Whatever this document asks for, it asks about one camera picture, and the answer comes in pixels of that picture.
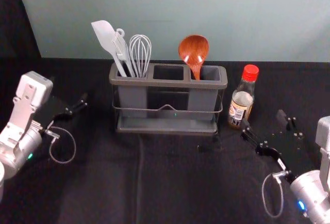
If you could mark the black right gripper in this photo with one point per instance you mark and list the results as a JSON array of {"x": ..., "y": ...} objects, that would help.
[{"x": 304, "y": 157}]

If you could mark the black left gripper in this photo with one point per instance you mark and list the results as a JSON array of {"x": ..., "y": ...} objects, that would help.
[{"x": 52, "y": 108}]

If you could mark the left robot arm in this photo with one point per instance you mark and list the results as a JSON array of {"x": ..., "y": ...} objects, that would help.
[{"x": 24, "y": 105}]

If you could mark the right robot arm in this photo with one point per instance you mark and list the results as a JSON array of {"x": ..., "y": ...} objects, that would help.
[{"x": 310, "y": 190}]

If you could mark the clear bottle with red cap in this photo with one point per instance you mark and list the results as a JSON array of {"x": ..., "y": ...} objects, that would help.
[{"x": 241, "y": 103}]

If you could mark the pale grey slotted turner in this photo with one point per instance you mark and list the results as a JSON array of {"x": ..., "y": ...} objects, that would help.
[{"x": 121, "y": 46}]

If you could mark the pale grey silicone spatula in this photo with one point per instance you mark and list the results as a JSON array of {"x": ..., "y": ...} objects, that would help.
[{"x": 104, "y": 34}]

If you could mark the pale grey whisk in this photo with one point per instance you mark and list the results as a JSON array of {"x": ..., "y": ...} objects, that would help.
[{"x": 140, "y": 51}]

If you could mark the black table cloth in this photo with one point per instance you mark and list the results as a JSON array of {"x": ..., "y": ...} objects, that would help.
[{"x": 165, "y": 182}]

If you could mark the brown wooden ladle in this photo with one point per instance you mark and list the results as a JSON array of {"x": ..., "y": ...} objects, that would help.
[{"x": 193, "y": 49}]

